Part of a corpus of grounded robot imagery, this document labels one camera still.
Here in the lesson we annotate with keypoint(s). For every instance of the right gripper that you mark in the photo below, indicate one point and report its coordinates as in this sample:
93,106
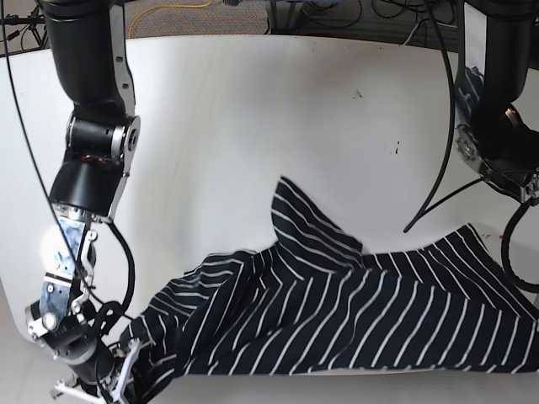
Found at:
101,373

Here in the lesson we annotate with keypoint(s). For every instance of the navy white striped T-shirt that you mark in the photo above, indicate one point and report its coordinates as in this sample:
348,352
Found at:
313,301

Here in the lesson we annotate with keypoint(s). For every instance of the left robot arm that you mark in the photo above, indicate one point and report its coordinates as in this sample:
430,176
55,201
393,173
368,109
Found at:
494,52

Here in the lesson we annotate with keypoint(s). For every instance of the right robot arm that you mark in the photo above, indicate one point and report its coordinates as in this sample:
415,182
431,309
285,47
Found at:
88,46

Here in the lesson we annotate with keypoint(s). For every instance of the black tripod stand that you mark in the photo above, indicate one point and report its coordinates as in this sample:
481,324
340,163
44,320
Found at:
29,31

